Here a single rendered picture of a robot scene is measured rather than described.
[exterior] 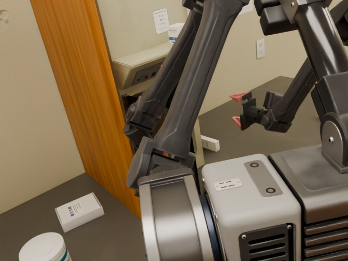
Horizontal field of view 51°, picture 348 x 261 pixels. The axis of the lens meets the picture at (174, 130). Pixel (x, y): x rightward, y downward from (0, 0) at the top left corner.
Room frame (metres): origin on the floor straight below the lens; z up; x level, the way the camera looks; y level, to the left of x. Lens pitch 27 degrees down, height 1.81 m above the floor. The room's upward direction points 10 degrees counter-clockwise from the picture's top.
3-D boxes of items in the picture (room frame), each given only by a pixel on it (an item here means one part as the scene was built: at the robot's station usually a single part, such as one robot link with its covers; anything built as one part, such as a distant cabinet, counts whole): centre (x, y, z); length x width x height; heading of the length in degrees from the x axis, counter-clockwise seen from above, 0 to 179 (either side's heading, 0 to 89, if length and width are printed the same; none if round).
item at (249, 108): (1.21, -0.31, 1.21); 0.07 x 0.07 x 0.10; 33
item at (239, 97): (1.27, -0.27, 1.24); 0.09 x 0.07 x 0.07; 33
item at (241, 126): (1.27, -0.27, 1.17); 0.09 x 0.07 x 0.07; 33
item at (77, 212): (1.14, 0.42, 0.96); 0.16 x 0.12 x 0.04; 114
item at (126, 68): (1.21, -0.01, 1.46); 0.32 x 0.12 x 0.10; 123
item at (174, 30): (1.26, -0.07, 1.54); 0.05 x 0.05 x 0.06; 38
